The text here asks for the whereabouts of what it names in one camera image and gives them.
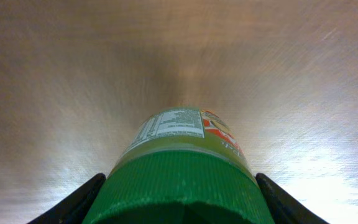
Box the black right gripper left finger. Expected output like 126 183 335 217
29 173 106 224

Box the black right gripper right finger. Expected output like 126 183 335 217
255 173 328 224

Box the green lidded jar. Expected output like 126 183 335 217
84 108 273 223

